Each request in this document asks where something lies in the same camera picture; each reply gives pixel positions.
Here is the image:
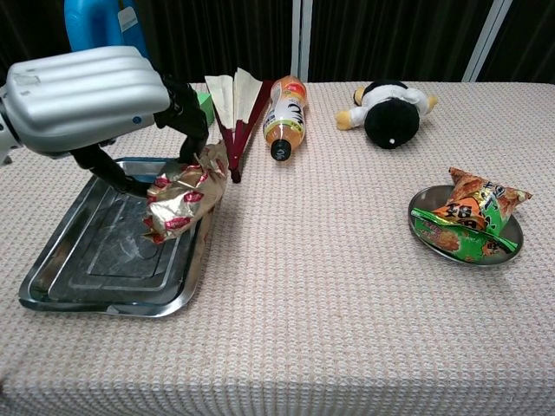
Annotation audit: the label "green cube block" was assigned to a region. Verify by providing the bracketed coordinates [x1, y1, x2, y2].
[194, 90, 216, 129]

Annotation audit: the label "folding fan, dark red ribs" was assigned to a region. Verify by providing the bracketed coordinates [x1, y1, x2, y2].
[204, 67, 275, 185]

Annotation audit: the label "round steel plate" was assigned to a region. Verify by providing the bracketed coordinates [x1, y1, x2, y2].
[408, 185, 525, 268]

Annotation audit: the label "blue detergent pump bottle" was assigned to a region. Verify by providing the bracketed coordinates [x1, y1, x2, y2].
[63, 0, 151, 60]

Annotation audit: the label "black white plush toy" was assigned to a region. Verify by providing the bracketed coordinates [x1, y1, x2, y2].
[335, 79, 439, 151]

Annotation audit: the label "red gold snack packet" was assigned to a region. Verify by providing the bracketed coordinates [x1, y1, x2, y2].
[142, 140, 230, 246]

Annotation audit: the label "pink woven tablecloth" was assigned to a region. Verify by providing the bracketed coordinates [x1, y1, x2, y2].
[0, 81, 555, 416]

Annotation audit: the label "rectangular steel tray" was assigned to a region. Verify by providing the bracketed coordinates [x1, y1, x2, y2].
[17, 156, 220, 319]

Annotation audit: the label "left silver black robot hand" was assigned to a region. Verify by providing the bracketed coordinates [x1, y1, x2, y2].
[0, 45, 210, 197]

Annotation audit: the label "black pleated partition panel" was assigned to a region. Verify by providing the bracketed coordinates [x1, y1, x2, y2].
[0, 0, 70, 86]
[308, 0, 495, 83]
[476, 0, 555, 86]
[129, 0, 297, 84]

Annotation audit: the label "green orange snack bag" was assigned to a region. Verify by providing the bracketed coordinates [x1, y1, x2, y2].
[410, 166, 533, 264]

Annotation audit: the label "grey aluminium partition post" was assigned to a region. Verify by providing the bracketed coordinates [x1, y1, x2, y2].
[291, 0, 311, 83]
[461, 0, 513, 83]

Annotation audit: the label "orange drink plastic bottle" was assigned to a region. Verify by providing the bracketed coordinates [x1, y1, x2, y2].
[263, 75, 308, 162]

